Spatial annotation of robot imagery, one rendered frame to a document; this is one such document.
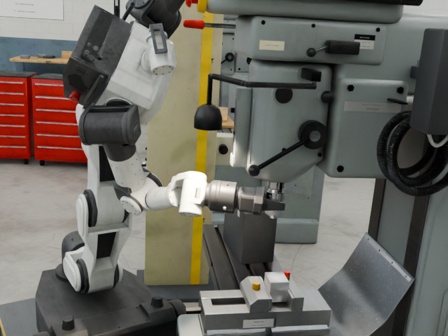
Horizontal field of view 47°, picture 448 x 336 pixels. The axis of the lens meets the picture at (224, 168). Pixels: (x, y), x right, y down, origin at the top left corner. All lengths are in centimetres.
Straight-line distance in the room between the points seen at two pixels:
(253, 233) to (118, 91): 66
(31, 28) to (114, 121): 910
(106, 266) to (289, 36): 126
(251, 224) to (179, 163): 148
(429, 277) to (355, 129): 46
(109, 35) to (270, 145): 59
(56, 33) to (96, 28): 887
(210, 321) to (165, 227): 195
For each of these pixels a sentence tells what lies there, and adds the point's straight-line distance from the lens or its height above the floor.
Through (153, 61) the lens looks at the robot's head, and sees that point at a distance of 147.
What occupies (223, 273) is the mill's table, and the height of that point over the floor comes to 91.
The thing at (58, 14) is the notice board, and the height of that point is 166.
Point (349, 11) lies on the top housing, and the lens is 128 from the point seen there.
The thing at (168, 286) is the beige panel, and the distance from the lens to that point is 347.
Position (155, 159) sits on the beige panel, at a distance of 315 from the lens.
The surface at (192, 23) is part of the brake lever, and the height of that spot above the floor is 170.
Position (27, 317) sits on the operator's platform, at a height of 40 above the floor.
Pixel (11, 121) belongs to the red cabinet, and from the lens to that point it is 618.
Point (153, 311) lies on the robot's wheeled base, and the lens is 210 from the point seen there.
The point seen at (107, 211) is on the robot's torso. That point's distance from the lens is 193.
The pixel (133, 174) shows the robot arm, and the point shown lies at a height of 125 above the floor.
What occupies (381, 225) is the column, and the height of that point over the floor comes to 113.
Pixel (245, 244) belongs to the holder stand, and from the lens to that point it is 177.
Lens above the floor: 171
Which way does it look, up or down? 16 degrees down
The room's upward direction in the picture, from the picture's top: 4 degrees clockwise
